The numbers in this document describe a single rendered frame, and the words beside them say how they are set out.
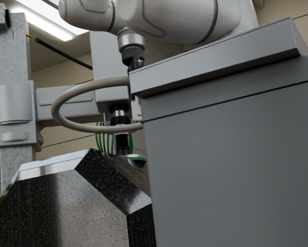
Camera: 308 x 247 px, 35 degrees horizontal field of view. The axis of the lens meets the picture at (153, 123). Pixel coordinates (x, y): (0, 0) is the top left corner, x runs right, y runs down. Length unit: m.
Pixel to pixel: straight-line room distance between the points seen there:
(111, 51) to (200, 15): 1.31
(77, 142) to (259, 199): 7.71
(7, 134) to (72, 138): 5.74
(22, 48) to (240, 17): 2.18
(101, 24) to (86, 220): 0.71
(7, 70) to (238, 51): 2.32
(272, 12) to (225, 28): 6.49
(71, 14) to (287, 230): 0.93
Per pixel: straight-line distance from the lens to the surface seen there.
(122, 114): 2.41
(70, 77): 9.03
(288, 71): 1.05
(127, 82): 1.55
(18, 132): 3.02
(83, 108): 3.06
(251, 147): 1.03
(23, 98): 3.06
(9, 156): 3.05
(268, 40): 1.03
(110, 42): 2.47
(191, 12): 1.17
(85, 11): 1.56
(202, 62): 1.06
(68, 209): 1.87
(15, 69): 3.20
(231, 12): 1.25
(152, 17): 1.13
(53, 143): 8.96
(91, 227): 1.81
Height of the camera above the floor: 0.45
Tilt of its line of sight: 15 degrees up
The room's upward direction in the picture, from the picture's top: 7 degrees counter-clockwise
